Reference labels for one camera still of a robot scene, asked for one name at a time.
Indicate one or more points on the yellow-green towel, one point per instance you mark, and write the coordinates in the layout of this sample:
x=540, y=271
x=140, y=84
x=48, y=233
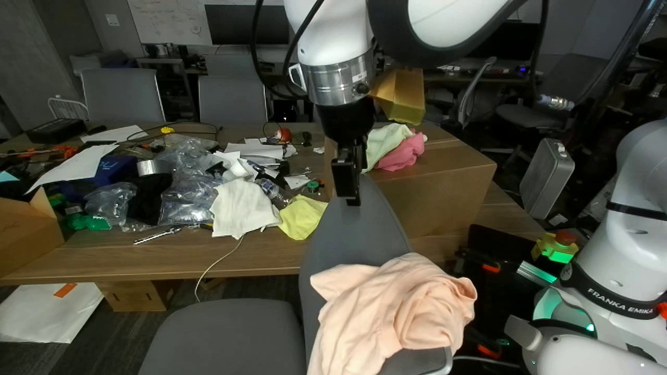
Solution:
x=383, y=140

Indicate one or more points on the pink t-shirt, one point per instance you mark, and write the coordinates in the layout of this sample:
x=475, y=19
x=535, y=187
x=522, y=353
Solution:
x=402, y=154

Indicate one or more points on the red ball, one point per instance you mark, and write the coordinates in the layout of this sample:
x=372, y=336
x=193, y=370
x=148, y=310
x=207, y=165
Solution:
x=284, y=134

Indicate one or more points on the pile of plastic bags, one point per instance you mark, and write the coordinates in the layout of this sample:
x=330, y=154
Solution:
x=166, y=183

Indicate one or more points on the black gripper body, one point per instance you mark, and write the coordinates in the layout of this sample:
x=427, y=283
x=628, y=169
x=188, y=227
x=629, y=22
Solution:
x=348, y=125

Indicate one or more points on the large brown cardboard box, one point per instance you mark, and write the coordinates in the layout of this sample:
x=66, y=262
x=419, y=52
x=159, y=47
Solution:
x=440, y=195

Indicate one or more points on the grey office chair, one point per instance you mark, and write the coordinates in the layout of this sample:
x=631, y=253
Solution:
x=255, y=336

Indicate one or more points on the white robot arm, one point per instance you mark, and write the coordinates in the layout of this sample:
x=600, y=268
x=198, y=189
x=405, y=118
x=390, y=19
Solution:
x=335, y=39

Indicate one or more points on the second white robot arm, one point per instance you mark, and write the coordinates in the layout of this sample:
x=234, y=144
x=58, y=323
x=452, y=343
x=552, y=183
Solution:
x=606, y=310

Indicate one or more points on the grey chair behind middle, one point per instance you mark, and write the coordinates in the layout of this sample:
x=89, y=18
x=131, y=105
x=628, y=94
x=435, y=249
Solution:
x=231, y=102

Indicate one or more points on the grey box device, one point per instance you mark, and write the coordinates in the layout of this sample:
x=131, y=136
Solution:
x=545, y=178

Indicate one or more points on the white paper sheet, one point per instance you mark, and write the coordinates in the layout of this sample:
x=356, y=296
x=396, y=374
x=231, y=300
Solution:
x=80, y=165

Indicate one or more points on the yellow cloth on table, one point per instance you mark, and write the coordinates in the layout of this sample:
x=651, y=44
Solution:
x=300, y=218

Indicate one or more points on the white cloth on table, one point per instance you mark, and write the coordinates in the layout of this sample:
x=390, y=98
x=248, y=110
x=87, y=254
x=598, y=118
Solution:
x=238, y=208

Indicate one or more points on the small open cardboard box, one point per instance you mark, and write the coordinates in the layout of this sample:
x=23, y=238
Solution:
x=27, y=230

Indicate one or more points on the peach t-shirt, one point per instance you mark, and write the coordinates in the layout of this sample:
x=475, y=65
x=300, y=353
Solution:
x=372, y=313

